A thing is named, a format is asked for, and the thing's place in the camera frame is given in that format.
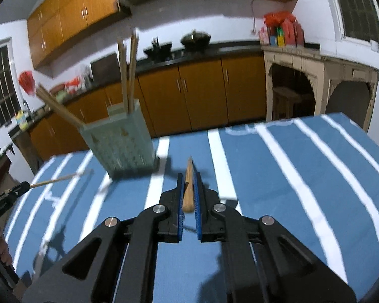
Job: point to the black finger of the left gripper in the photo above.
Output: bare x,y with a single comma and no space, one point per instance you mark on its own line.
9,197

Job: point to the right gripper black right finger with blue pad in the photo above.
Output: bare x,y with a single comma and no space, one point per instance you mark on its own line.
263,261

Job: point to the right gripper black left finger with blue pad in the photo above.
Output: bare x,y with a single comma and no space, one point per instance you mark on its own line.
116,262

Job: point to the wooden chopstick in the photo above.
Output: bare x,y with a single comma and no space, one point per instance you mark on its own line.
188,198
63,178

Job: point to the yellow detergent bottle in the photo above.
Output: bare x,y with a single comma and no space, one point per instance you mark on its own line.
21,118

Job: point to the green perforated utensil holder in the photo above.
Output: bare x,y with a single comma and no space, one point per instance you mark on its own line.
121,142

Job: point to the blue white striped tablecloth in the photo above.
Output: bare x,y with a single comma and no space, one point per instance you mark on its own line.
318,176

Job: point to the left barred window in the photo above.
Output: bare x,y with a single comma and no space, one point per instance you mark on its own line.
9,102

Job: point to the barred window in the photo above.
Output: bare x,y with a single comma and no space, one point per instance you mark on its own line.
9,102
360,19

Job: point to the chopstick bundle left in holder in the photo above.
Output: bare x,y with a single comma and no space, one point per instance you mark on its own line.
58,108

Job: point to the chopstick bundle in holder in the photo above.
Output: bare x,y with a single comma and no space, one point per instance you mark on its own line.
127,66
58,108

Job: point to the lower wooden cabinets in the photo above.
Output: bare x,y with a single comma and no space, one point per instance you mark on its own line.
176,99

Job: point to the wooden cabinets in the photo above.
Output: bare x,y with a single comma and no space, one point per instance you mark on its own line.
176,99
55,25

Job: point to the small wooden stool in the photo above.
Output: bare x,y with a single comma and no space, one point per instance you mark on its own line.
284,100

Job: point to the chopstick bundle right in holder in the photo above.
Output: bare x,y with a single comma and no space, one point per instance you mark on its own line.
127,66

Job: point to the dark cutting board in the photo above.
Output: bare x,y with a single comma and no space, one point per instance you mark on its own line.
106,69

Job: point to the black pot on stove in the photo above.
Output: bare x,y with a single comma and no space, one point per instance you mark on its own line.
158,52

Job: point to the white wooden side table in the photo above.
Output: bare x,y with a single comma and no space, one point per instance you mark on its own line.
324,73

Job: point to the black wok with lid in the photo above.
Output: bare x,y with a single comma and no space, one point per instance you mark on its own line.
196,41

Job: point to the upper wooden cabinets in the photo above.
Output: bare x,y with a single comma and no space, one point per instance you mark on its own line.
55,25

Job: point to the red oil bottle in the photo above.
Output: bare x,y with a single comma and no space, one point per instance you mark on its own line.
293,34

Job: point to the red bag on side table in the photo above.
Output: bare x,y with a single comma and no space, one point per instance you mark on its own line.
275,19

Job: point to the right barred window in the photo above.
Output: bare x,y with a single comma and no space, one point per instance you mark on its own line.
360,19

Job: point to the red plastic bag on wall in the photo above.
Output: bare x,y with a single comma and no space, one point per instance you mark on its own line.
27,82

